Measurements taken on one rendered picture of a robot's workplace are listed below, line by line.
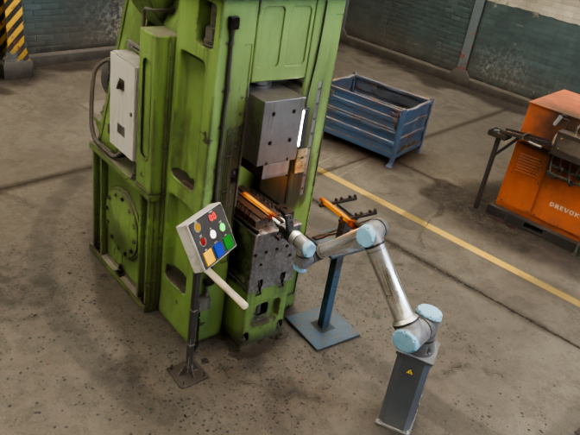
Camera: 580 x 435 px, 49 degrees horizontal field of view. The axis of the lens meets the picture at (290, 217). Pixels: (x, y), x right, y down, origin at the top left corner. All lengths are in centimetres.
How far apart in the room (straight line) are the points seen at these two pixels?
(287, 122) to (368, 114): 391
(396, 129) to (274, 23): 400
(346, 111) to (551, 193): 255
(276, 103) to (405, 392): 185
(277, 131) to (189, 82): 60
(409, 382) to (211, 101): 198
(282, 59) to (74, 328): 228
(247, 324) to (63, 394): 122
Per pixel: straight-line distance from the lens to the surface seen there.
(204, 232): 350
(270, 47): 368
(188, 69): 384
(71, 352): 441
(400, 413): 407
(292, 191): 423
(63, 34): 971
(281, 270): 424
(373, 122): 758
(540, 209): 691
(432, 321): 365
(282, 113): 369
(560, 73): 1094
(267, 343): 452
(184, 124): 395
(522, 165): 687
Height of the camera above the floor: 294
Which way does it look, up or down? 29 degrees down
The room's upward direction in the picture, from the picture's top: 9 degrees clockwise
